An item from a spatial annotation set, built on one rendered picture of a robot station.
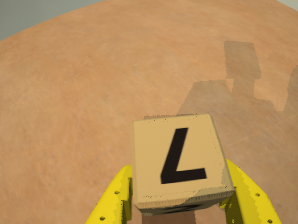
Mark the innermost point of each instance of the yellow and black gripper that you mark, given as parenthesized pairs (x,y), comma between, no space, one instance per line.
(249,204)

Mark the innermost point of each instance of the yellow number cube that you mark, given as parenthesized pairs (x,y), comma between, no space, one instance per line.
(178,165)

